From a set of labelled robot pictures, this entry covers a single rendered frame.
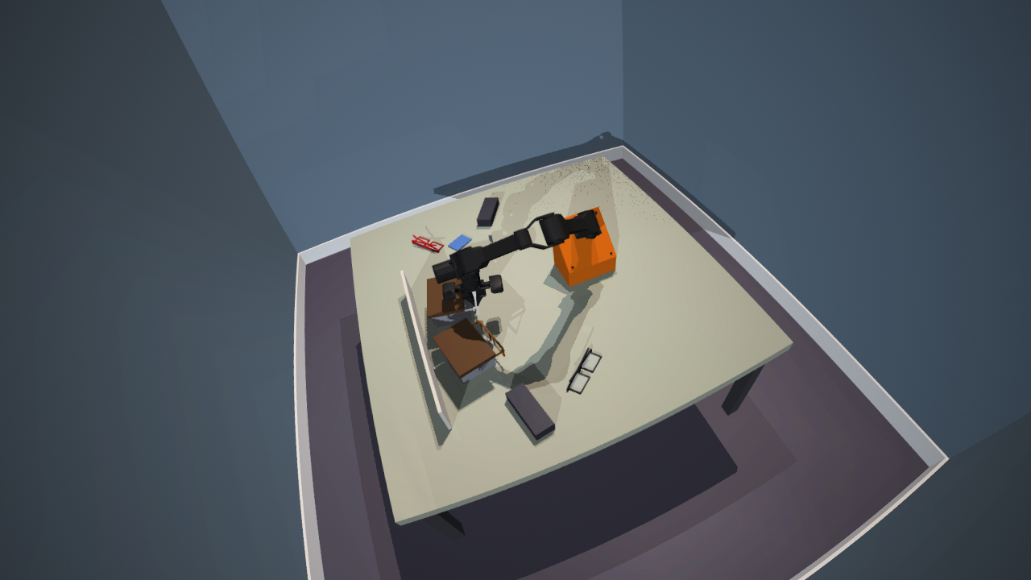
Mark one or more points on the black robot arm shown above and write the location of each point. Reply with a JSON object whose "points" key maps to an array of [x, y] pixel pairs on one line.
{"points": [[468, 261]]}

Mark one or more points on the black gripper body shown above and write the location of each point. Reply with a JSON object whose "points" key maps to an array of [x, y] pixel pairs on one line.
{"points": [[471, 285]]}

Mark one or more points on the blue flat rectangular panel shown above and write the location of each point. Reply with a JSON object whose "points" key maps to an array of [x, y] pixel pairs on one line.
{"points": [[459, 242]]}

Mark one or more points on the white rectangular panel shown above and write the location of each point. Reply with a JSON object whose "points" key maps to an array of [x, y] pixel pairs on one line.
{"points": [[441, 409]]}

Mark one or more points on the black-framed clear glasses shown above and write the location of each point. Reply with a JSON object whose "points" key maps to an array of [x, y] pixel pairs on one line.
{"points": [[578, 381]]}

